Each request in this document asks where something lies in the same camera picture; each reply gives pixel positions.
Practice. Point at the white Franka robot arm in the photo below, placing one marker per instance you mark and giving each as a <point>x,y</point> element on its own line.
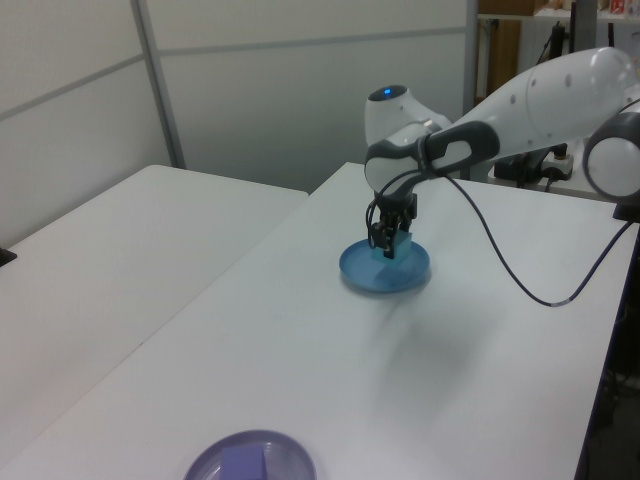
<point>540,105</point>

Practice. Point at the white power strip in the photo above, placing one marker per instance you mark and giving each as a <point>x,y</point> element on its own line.
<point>560,162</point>

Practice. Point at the grey partition post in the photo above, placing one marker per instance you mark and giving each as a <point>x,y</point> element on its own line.
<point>472,50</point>
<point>160,85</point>

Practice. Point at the white side table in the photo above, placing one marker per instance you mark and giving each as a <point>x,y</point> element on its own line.
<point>125,260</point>

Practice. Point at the cyan cube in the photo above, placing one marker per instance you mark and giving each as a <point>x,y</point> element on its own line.
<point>402,250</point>

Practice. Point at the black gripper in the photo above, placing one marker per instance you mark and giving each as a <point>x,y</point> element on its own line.
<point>395,205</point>

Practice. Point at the blue plate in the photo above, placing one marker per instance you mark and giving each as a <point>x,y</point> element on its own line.
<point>360,275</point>

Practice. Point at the brown cardboard box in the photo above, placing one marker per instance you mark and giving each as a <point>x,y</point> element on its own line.
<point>504,55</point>

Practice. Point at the purple cube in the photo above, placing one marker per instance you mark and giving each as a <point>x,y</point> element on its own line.
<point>245,465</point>

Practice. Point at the purple plate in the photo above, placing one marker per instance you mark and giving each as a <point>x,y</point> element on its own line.
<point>295,460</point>

